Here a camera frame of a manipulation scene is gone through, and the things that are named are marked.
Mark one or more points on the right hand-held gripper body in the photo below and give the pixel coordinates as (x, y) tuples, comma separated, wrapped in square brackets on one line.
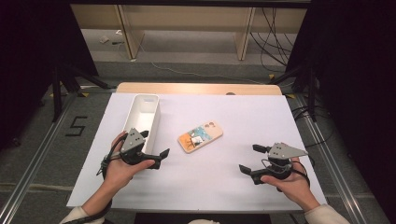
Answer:
[(285, 151)]

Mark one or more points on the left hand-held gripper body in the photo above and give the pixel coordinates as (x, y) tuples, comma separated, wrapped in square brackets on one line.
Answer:
[(133, 141)]

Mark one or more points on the white plastic storage box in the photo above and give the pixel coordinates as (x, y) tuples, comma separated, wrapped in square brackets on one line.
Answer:
[(143, 118)]

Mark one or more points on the orange blue patterned phone case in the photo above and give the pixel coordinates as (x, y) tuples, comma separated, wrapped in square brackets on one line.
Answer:
[(200, 137)]

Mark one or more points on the person's left hand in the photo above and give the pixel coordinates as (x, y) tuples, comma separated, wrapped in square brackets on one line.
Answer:
[(120, 174)]

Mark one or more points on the person's right hand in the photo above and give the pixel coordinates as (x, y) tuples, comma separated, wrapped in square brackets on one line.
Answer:
[(294, 189)]

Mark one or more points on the yellow tape marker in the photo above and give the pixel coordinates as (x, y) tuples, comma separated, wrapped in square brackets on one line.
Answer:
[(290, 96), (84, 94), (271, 76)]

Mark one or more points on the light wooden table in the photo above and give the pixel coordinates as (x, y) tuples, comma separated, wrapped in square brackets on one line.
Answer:
[(186, 88)]

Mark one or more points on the black tripod stand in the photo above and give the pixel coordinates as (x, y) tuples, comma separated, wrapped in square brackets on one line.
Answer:
[(311, 90), (57, 93)]

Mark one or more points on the small white floor item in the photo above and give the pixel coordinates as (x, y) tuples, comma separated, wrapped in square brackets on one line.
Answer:
[(104, 39)]

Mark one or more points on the black curtain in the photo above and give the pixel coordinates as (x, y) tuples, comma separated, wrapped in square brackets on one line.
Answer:
[(31, 62), (358, 77)]

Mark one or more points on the beige wooden shelf unit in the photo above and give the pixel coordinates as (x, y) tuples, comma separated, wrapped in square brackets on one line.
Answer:
[(186, 18)]

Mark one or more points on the aluminium floor rail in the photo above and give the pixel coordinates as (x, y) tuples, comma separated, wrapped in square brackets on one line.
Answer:
[(330, 152), (37, 155)]

